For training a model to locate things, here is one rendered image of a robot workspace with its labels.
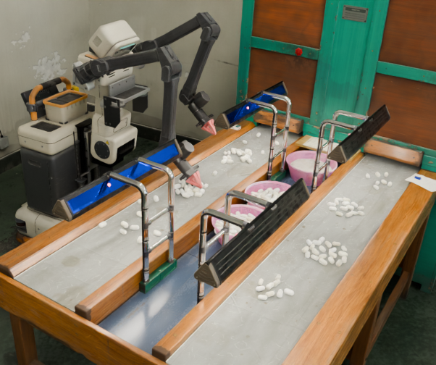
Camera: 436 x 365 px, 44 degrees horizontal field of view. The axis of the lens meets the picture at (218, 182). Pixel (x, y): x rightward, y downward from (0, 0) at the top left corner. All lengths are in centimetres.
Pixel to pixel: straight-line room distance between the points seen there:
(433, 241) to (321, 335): 155
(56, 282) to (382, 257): 124
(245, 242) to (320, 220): 87
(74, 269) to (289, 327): 81
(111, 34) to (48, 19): 184
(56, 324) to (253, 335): 68
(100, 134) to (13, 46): 156
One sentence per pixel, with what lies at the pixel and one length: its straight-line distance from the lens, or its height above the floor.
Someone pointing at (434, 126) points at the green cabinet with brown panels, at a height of 100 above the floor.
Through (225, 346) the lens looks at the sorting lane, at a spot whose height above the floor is 74.
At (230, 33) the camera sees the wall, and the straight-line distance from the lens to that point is 426.
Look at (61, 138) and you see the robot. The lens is 309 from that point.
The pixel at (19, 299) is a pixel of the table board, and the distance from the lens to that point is 211.
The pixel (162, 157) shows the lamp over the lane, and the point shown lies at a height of 108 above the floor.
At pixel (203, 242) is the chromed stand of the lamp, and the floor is 99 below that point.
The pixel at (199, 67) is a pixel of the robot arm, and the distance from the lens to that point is 285.
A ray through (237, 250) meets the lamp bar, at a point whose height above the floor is 108.
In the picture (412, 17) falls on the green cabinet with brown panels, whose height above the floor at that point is 150.
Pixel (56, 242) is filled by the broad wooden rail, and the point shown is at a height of 76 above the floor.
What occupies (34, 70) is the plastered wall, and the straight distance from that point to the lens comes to 455.
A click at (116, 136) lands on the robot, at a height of 80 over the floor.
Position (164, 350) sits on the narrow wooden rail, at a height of 76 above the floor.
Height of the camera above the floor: 200
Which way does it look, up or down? 28 degrees down
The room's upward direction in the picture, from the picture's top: 3 degrees clockwise
